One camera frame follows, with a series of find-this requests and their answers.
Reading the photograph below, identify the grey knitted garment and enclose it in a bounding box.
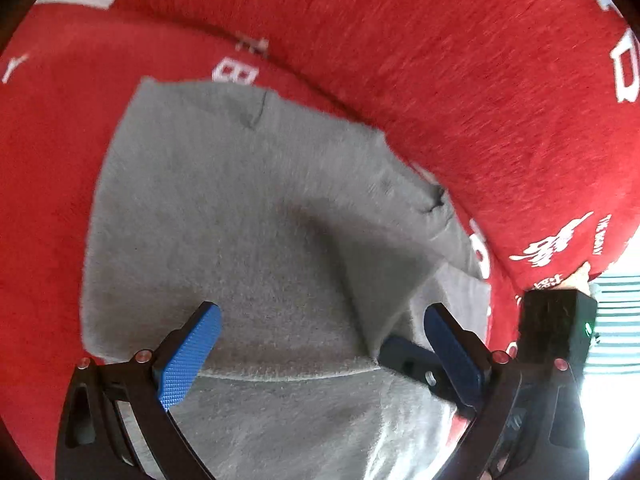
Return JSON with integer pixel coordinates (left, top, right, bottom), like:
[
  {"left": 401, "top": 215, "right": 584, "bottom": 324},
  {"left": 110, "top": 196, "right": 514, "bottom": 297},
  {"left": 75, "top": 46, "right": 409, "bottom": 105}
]
[{"left": 80, "top": 76, "right": 493, "bottom": 480}]

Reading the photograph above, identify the red printed sofa cover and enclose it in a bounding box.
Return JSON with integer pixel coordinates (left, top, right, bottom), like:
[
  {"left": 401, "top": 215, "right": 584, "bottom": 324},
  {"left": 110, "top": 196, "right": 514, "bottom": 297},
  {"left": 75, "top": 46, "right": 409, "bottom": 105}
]
[{"left": 0, "top": 0, "right": 640, "bottom": 480}]

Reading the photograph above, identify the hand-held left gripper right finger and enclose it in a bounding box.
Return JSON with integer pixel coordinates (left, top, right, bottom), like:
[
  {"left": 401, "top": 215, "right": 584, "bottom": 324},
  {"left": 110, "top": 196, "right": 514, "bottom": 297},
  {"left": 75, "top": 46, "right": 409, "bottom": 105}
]
[{"left": 423, "top": 302, "right": 588, "bottom": 480}]

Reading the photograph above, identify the person's right hand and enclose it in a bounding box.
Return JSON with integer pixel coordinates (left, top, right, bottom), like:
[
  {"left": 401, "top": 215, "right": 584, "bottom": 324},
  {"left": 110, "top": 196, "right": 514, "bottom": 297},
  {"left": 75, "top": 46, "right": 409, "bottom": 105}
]
[{"left": 555, "top": 260, "right": 594, "bottom": 292}]

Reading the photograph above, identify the green striped cloth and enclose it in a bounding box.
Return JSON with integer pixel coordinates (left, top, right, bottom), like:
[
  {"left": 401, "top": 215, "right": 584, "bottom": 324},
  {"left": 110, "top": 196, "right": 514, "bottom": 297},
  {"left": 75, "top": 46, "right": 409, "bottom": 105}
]
[{"left": 586, "top": 274, "right": 640, "bottom": 376}]

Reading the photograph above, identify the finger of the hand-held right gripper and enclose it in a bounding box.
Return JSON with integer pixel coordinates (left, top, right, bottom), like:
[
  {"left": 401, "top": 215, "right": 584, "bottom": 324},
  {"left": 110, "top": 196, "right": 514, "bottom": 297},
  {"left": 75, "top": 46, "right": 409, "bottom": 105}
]
[{"left": 378, "top": 336, "right": 458, "bottom": 406}]

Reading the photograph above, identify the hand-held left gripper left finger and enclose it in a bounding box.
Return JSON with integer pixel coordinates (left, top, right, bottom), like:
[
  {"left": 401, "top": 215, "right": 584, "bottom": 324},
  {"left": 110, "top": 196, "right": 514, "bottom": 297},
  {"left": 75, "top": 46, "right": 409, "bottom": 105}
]
[{"left": 55, "top": 301, "right": 223, "bottom": 480}]

